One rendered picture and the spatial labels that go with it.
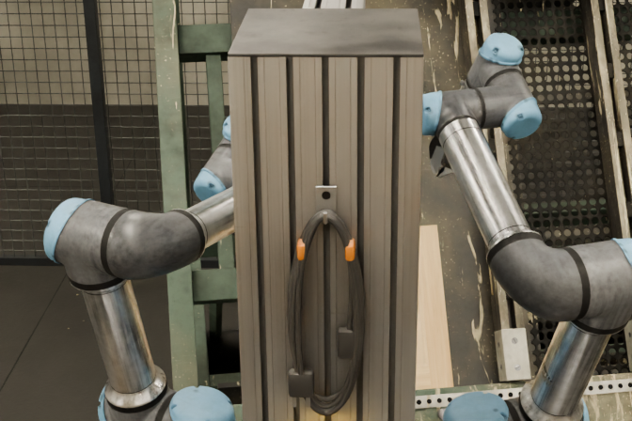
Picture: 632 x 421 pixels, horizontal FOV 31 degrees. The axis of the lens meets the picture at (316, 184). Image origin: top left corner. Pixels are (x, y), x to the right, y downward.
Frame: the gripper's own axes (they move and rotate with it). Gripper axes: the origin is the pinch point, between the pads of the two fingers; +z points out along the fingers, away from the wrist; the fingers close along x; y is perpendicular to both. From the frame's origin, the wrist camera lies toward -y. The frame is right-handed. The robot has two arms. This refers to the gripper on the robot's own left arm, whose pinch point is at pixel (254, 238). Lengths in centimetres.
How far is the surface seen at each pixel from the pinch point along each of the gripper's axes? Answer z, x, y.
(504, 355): 41, -58, -3
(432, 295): 37, -41, 11
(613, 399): 52, -86, -8
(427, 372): 46, -40, -6
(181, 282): 25.0, 20.6, 4.8
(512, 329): 39, -60, 3
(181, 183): 13.4, 21.8, 26.4
